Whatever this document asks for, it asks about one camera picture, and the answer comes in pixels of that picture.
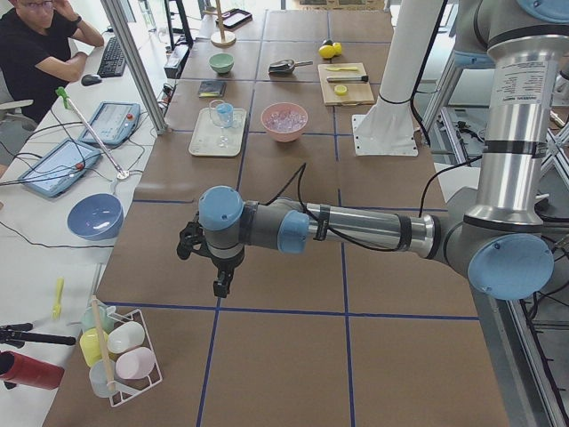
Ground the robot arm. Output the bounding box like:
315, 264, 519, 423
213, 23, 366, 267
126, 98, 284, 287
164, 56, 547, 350
196, 1, 568, 300

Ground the pink cup in rack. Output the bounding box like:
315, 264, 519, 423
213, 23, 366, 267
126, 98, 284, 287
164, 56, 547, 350
116, 347, 156, 380

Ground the wooden paper towel stand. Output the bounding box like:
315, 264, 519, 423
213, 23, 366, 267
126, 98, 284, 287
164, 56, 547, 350
210, 0, 236, 48

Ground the person in black shirt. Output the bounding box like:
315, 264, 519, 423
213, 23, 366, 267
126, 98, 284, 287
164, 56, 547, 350
1, 1, 104, 123

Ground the blue bowl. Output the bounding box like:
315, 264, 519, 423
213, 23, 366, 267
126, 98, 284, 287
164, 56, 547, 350
67, 193, 124, 241

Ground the wooden stick in rack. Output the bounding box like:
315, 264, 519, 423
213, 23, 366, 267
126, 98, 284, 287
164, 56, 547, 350
91, 295, 116, 395

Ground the teach pendant near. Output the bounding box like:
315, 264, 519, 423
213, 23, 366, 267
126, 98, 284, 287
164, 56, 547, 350
18, 138, 101, 198

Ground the yellow plastic knife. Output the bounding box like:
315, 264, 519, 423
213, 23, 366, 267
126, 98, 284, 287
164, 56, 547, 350
325, 66, 359, 72

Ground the green bowl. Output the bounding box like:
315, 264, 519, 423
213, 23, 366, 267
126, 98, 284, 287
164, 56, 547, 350
209, 52, 235, 75

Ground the teach pendant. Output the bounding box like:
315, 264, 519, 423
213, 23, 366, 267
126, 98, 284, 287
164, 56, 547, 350
18, 138, 101, 198
89, 101, 141, 147

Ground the computer mouse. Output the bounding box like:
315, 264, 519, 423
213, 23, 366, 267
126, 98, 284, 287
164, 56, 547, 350
81, 74, 102, 86

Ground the wooden cutting board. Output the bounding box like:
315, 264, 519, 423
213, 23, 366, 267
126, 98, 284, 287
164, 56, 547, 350
317, 62, 375, 106

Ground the teach pendant far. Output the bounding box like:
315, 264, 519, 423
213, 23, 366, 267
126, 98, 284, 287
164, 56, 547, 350
89, 101, 141, 147

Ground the blue cup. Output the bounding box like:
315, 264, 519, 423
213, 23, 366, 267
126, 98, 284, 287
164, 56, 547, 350
216, 102, 234, 128

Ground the pink bowl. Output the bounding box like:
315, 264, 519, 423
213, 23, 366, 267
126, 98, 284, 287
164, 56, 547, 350
260, 102, 309, 142

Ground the white wire cup rack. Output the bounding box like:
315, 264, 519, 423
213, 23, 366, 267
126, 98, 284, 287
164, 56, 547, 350
83, 302, 163, 407

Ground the yellow plastic fork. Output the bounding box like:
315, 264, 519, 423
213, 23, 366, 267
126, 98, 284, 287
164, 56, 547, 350
52, 278, 65, 320

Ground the purple tray far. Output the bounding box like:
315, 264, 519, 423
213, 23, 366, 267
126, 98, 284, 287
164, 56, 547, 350
221, 8, 252, 30

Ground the grey yellow cloth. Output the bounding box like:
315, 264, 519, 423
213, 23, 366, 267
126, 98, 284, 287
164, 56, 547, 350
198, 80, 227, 99

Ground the red bottle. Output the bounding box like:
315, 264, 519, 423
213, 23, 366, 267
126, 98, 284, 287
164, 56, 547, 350
1, 350, 65, 390

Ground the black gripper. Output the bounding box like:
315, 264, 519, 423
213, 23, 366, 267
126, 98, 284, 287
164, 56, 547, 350
207, 242, 244, 297

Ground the white cup in rack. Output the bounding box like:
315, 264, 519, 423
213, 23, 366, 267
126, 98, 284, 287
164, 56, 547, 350
107, 321, 146, 354

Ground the half lemon slice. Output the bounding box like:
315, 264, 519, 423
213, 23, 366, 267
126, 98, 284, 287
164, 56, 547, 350
333, 85, 349, 96

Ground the black tripod handle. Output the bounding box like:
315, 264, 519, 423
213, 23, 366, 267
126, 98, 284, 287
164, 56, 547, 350
1, 323, 76, 349

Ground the yellow cup in rack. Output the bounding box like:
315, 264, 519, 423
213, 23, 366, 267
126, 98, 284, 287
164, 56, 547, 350
79, 327, 102, 367

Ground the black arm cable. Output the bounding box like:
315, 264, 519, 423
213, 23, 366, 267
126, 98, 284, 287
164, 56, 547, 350
270, 162, 484, 253

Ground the metal rod green tip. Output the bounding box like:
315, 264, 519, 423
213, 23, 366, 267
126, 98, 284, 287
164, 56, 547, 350
55, 86, 130, 181

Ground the cream bear tray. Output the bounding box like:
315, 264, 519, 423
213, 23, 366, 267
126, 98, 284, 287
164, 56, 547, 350
188, 108, 247, 157

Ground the black keyboard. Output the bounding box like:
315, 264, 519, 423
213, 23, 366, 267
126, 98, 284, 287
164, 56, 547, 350
97, 36, 126, 78

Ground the stainless steel ice scoop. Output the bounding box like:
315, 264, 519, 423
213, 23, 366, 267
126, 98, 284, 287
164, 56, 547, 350
268, 59, 313, 75

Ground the yellow lemon lower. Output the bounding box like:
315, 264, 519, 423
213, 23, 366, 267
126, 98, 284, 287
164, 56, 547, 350
318, 44, 336, 60

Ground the aluminium frame post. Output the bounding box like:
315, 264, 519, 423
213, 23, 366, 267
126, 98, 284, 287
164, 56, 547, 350
100, 0, 169, 135

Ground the clear wine glass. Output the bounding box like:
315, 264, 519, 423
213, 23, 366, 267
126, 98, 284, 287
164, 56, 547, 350
209, 100, 228, 148

